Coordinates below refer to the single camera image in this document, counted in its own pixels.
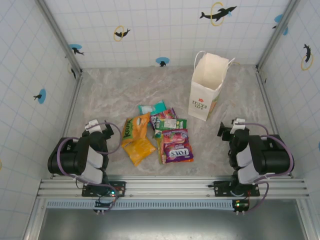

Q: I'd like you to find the orange snack bag green lettering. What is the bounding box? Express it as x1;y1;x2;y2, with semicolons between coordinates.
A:
121;112;151;148

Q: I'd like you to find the white paper bag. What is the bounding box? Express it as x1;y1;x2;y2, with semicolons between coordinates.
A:
187;50;236;122

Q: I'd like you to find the plain yellow snack bag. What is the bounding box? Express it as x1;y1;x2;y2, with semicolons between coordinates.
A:
122;137;158;167

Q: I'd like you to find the teal snack packet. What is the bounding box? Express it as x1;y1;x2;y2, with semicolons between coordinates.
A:
138;100;168;118

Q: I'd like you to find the large purple Fox's candy bag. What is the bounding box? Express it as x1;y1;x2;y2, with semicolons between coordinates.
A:
161;128;195;165

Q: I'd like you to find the green snack packet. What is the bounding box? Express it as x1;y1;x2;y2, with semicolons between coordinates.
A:
152;117;188;139

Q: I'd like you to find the small purple red candy bag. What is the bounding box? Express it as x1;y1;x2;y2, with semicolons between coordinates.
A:
149;107;178;131

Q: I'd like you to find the small black controller board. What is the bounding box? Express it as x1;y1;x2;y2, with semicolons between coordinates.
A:
232;199;250;214
93;200;113;214

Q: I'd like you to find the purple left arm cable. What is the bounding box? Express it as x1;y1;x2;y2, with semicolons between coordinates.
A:
56;120;123;182

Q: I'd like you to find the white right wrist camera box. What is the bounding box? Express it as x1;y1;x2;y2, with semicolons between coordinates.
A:
230;118;246;135

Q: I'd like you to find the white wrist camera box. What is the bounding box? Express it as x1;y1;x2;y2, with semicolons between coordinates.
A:
230;118;246;135
84;119;104;131

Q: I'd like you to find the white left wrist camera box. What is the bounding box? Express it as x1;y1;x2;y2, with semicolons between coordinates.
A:
84;119;104;131

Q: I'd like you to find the aluminium side rail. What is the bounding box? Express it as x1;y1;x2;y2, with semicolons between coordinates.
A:
255;66;280;136
61;74;84;138

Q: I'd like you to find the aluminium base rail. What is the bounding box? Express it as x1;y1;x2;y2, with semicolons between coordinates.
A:
36;174;311;200

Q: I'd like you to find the white slotted cable duct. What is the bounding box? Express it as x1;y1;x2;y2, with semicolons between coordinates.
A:
46;199;237;210

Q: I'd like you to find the aluminium frame post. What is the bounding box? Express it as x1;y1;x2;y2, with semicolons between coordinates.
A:
257;0;301;71
37;0;83;76

